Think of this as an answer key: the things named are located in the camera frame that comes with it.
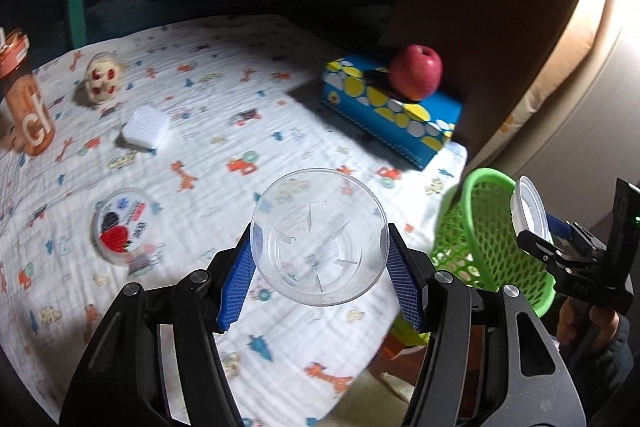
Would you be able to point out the white printed blanket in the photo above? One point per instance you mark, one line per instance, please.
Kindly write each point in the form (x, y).
(200, 182)

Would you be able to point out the person's right hand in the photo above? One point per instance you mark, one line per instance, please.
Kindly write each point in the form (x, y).
(570, 324)

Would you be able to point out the clear plastic cup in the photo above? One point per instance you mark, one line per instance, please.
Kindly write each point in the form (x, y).
(320, 257)

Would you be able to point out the berry print yogurt cup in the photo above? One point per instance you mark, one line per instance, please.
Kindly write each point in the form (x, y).
(120, 227)

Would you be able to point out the brown board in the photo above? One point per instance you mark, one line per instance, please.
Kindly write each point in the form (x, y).
(475, 7)

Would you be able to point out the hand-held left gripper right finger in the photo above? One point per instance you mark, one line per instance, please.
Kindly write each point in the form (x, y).
(405, 282)

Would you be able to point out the green plastic basket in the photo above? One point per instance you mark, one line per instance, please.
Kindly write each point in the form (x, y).
(480, 247)

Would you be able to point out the blue tissue box yellow dots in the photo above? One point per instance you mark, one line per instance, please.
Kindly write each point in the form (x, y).
(360, 107)

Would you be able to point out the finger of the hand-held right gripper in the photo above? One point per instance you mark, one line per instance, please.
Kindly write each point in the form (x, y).
(540, 247)
(559, 227)

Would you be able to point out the orange water bottle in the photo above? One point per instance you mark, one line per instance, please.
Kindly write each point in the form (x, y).
(30, 117)

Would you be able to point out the cream plush toy red spots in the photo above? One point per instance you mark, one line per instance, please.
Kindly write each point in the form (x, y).
(102, 79)

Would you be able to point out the red apple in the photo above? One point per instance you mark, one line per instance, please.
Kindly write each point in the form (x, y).
(415, 69)

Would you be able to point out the white foam block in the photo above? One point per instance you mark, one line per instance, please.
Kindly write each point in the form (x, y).
(145, 127)

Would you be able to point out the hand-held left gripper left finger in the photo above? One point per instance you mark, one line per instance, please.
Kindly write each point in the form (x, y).
(237, 279)

